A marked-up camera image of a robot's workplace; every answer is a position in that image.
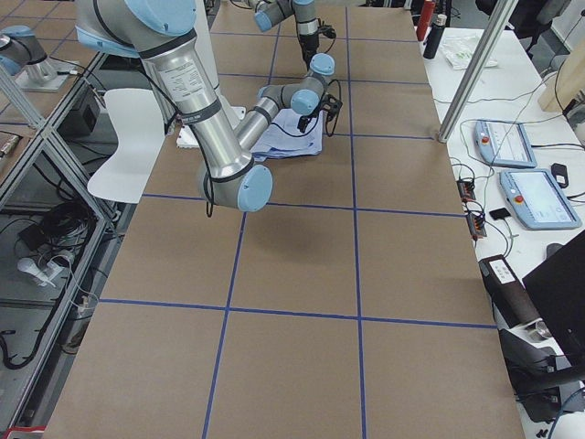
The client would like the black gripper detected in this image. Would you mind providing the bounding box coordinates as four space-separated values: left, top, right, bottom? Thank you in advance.
298 33 319 61
297 103 322 131

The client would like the blue striped button shirt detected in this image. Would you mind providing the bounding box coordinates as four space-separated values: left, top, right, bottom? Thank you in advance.
251 109 324 162

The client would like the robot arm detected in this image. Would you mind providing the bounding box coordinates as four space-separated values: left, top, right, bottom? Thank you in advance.
76 1 335 212
244 0 320 65

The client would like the red cylinder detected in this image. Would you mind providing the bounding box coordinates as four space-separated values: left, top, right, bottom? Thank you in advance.
416 0 436 42

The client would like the black water bottle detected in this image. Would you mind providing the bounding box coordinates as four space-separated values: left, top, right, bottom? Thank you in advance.
422 14 448 59

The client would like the upper teach pendant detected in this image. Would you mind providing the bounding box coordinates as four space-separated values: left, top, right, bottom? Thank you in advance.
474 119 537 168

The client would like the teach pendant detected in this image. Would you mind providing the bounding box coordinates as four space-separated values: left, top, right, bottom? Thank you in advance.
474 119 537 168
499 168 582 230

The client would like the lower teach pendant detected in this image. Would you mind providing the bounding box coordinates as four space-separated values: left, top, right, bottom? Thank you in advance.
499 168 582 230

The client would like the black cylinder device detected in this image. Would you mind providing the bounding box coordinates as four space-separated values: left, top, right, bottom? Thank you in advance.
478 255 542 327

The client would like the black monitor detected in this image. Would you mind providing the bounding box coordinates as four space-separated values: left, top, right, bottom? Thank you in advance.
523 233 585 365

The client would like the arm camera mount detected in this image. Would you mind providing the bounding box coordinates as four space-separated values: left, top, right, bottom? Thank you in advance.
320 93 343 119

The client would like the aluminium frame post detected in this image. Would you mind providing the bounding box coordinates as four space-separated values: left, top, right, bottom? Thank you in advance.
437 0 518 144

